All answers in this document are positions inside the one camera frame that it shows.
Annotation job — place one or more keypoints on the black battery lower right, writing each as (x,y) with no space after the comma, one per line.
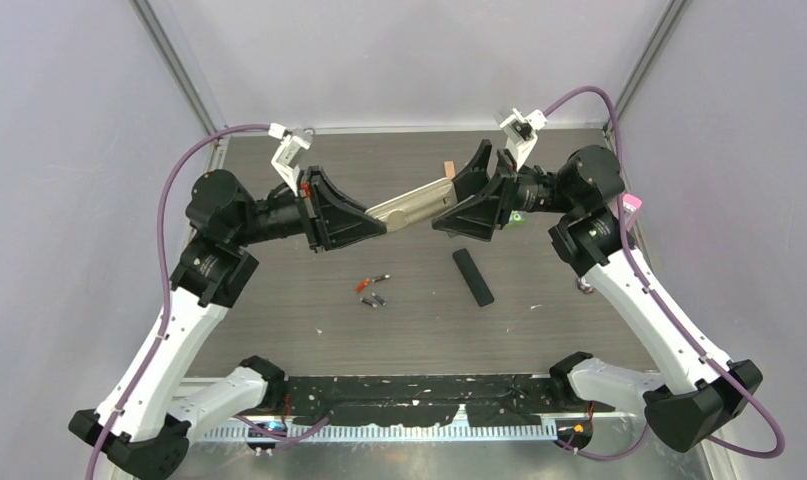
(379,299)

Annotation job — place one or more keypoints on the pink metronome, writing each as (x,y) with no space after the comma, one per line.
(626,208)

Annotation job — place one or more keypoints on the green owl toy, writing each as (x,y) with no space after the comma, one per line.
(517,218)

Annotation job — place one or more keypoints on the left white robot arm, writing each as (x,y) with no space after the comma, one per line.
(141,428)

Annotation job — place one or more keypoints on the orange battery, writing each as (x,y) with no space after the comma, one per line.
(363,285)

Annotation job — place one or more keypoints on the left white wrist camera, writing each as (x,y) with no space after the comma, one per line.
(291,147)

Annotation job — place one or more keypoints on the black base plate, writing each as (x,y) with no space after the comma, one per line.
(426,401)

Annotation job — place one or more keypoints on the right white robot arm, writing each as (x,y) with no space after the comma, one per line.
(696,387)

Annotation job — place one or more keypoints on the black battery lower left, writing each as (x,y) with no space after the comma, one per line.
(368,302)

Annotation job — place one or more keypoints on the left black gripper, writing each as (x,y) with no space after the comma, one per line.
(332,217)

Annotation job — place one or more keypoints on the small patterned ball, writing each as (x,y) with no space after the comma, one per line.
(584,286)

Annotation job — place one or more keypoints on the beige remote control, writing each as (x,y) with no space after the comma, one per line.
(423,203)

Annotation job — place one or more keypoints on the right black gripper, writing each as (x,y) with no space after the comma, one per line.
(480,215)

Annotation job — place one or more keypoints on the black remote control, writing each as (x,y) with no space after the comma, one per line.
(473,277)

